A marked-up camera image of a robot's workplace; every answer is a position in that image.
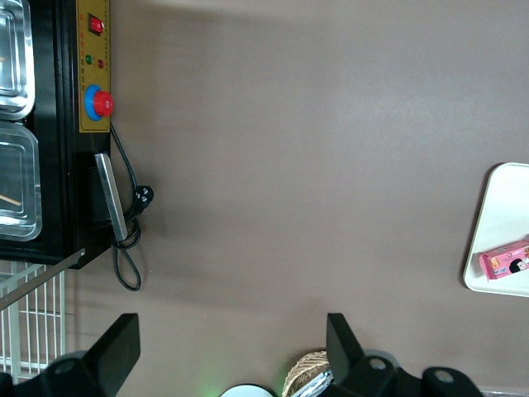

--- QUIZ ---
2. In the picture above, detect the white wire rack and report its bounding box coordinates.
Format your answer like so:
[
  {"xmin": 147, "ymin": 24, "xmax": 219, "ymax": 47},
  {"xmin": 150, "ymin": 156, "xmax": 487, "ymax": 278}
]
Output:
[{"xmin": 0, "ymin": 260, "xmax": 68, "ymax": 384}]

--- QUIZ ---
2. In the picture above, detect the silver metal bar handle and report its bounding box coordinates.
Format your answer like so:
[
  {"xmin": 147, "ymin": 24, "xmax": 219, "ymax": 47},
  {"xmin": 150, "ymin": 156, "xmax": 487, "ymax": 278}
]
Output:
[{"xmin": 93, "ymin": 152, "xmax": 129, "ymax": 242}]

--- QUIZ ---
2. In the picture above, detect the steel food pan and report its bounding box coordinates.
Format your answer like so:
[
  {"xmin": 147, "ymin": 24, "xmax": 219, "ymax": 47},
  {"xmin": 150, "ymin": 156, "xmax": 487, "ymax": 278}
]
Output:
[
  {"xmin": 0, "ymin": 121, "xmax": 44, "ymax": 243},
  {"xmin": 0, "ymin": 0, "xmax": 36, "ymax": 122}
]

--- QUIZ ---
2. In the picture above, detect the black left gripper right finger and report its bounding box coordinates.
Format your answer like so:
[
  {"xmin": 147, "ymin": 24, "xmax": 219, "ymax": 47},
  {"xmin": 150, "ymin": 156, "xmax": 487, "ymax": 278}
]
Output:
[{"xmin": 326, "ymin": 312, "xmax": 365, "ymax": 385}]

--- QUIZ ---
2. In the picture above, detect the stack of foil trays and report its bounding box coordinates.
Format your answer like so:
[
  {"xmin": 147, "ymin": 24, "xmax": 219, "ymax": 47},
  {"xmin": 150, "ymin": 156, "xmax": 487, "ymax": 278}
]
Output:
[{"xmin": 297, "ymin": 368, "xmax": 335, "ymax": 397}]

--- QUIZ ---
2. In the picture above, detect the black power cable with plug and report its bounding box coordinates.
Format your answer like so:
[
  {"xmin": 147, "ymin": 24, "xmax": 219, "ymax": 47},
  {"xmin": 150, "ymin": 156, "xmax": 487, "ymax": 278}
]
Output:
[{"xmin": 108, "ymin": 123, "xmax": 155, "ymax": 292}]

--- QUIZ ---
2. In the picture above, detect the beige plastic serving tray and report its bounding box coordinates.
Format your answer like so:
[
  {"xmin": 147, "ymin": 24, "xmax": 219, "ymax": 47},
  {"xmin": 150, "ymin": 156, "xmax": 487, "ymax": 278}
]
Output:
[{"xmin": 462, "ymin": 161, "xmax": 529, "ymax": 299}]

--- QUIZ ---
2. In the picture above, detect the grey metal strip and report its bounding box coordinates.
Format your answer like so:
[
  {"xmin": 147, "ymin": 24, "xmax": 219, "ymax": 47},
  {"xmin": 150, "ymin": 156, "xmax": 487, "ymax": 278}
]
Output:
[{"xmin": 0, "ymin": 246, "xmax": 87, "ymax": 312}]

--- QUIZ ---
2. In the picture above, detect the light wicker basket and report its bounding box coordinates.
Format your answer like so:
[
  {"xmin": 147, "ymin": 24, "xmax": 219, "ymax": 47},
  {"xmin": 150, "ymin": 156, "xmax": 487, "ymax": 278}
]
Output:
[{"xmin": 281, "ymin": 349, "xmax": 332, "ymax": 397}]

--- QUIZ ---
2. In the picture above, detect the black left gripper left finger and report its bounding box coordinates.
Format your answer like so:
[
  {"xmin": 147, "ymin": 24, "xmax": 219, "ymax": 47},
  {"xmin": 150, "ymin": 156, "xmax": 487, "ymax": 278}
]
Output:
[{"xmin": 80, "ymin": 312, "xmax": 142, "ymax": 397}]

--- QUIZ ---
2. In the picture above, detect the black appliance with yellow panel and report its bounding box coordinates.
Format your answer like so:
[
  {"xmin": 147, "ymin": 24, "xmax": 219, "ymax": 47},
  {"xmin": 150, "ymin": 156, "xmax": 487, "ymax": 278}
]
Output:
[{"xmin": 0, "ymin": 0, "xmax": 114, "ymax": 270}]

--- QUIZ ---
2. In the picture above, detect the pink cartoon snack packet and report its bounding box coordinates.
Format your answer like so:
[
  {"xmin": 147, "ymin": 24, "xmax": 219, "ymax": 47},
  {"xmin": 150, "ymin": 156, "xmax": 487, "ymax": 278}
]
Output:
[{"xmin": 478, "ymin": 238, "xmax": 529, "ymax": 284}]

